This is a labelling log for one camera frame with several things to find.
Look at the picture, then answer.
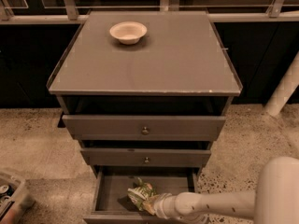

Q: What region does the grey drawer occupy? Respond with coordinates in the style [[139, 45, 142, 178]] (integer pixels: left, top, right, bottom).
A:
[[63, 115, 225, 141], [84, 166, 198, 224], [80, 147, 211, 167]]

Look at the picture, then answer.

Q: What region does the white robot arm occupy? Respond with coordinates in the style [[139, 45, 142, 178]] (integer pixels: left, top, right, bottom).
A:
[[149, 157, 299, 224]]

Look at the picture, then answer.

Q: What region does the top grey drawer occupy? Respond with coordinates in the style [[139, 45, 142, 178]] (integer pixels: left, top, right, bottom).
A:
[[63, 115, 225, 141]]

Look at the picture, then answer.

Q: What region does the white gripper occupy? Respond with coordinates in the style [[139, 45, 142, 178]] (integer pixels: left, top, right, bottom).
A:
[[142, 193, 178, 219]]

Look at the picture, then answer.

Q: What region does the bottom grey drawer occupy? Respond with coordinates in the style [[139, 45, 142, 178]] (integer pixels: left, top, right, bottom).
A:
[[84, 166, 198, 224]]

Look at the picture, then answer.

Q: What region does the brass drawer knob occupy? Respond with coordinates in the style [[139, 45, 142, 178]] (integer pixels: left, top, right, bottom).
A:
[[144, 157, 150, 164], [141, 127, 150, 135]]

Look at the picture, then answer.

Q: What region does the green jalapeno chip bag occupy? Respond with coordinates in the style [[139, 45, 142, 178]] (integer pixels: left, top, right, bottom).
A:
[[127, 177, 157, 211]]

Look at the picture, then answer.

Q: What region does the middle grey drawer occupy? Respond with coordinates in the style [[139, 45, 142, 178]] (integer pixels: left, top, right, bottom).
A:
[[80, 147, 211, 167]]

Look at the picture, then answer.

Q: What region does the brass top drawer knob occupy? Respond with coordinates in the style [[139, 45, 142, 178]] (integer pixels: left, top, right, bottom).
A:
[[141, 127, 150, 135]]

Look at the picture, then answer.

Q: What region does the clear plastic storage bin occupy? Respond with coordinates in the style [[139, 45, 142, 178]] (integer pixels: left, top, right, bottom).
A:
[[0, 169, 35, 224]]

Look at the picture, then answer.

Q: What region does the brass middle drawer knob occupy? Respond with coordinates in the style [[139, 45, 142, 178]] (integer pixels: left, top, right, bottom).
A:
[[144, 157, 150, 164]]

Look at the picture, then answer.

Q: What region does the metal window railing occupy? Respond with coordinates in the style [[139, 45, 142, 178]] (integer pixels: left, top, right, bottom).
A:
[[0, 0, 299, 24]]

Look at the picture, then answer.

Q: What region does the grey drawer cabinet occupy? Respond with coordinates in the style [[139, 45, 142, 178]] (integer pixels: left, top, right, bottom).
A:
[[46, 10, 244, 224]]

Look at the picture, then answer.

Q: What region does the white paper bowl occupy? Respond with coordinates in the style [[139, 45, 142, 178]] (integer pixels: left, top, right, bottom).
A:
[[109, 21, 148, 45]]

